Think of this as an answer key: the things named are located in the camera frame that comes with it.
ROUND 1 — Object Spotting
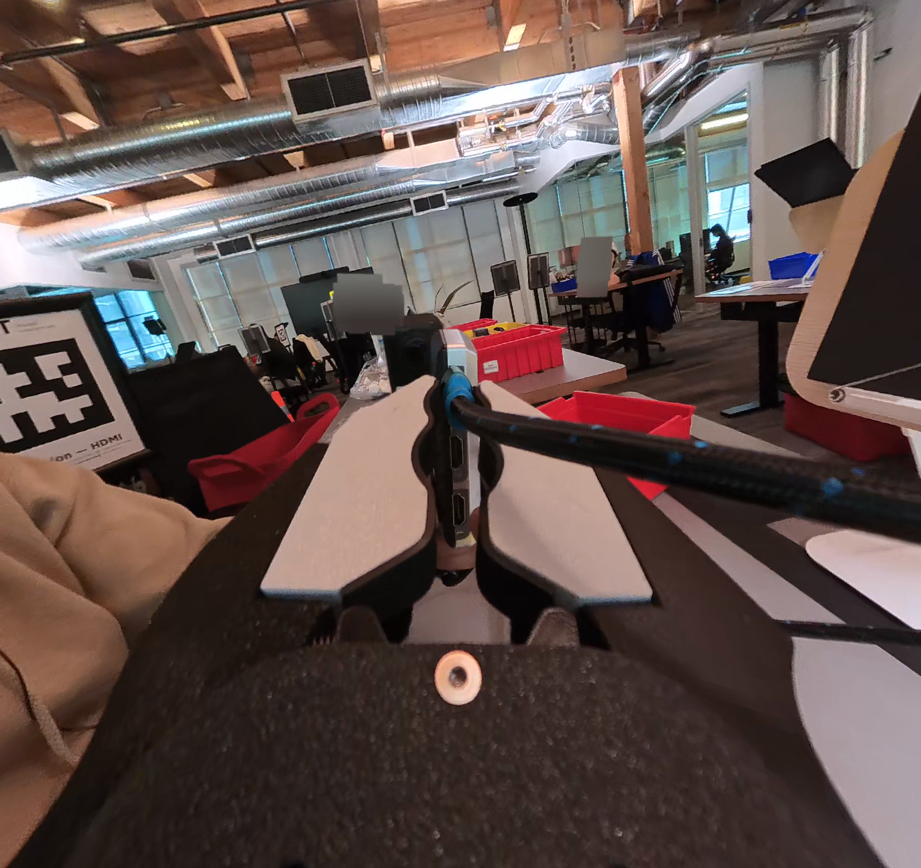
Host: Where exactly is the white vent grille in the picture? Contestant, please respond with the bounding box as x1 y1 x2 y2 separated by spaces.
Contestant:
281 58 378 120

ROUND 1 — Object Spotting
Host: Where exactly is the silver air duct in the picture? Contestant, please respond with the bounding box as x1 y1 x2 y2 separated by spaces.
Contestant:
0 8 875 178
18 180 522 272
0 141 522 236

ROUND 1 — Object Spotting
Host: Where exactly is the red flexible tub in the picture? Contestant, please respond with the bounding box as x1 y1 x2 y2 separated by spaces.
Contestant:
189 393 341 512

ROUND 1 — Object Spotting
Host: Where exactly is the red plastic bin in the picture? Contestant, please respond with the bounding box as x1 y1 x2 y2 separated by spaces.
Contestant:
538 391 697 502

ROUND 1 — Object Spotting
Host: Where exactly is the wooden post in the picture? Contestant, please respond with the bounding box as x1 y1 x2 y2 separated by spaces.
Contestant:
612 65 654 253

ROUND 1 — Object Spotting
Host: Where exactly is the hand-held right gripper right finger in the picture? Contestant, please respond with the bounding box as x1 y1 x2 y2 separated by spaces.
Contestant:
475 380 654 610

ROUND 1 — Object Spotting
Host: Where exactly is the person's left forearm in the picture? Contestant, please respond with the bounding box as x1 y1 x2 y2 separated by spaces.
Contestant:
0 451 235 656

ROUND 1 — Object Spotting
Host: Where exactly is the black floor lamp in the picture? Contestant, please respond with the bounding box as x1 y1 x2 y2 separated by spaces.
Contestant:
504 193 541 322

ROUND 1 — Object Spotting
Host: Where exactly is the desk with black legs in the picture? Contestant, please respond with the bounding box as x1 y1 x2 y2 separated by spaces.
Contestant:
694 281 814 419

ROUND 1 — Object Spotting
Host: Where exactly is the tan-framed monitor with white stand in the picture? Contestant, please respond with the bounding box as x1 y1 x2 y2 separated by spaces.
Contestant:
784 98 921 630

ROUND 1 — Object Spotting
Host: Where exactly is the small marker board on stand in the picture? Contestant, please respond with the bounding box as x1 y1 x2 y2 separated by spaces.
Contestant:
527 252 551 322
491 260 520 322

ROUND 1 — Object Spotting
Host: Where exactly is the blue striped jacket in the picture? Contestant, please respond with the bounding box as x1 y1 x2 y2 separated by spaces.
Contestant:
626 250 683 333

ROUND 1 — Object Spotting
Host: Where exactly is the wooden office desk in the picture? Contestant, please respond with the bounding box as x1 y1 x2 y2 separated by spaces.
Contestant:
550 267 681 372

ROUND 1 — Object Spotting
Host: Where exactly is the black ceiling pipe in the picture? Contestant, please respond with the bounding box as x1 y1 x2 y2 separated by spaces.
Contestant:
0 0 598 66

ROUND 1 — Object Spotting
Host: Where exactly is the framed black-and-white marker sign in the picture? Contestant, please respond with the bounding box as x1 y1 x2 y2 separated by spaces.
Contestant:
0 292 148 473

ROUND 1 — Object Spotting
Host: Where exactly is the clear plastic bag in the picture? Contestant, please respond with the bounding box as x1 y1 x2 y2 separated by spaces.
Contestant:
351 356 393 401

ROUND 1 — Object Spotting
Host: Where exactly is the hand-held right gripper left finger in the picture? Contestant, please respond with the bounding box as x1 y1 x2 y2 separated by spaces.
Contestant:
259 375 441 601

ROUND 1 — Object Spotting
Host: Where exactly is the vertical silver duct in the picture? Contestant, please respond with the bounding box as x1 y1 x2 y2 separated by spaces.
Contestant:
819 10 872 167

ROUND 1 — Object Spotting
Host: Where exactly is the black desk mat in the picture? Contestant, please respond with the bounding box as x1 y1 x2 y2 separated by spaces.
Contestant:
648 483 921 635

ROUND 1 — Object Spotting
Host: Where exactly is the red storage cube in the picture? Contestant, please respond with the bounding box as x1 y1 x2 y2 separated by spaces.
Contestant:
783 393 913 462

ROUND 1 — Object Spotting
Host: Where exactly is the black monitor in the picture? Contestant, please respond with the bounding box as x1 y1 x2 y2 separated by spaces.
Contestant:
754 137 861 236

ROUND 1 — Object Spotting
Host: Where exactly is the red divided parts bin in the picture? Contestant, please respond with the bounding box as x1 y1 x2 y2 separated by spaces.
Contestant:
449 319 567 383

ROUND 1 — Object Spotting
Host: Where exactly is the grey hdmi switch box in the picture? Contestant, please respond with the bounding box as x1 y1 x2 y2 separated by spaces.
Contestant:
430 328 483 551

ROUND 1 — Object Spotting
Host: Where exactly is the dark display on stand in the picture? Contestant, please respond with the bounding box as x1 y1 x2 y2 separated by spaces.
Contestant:
281 274 339 340

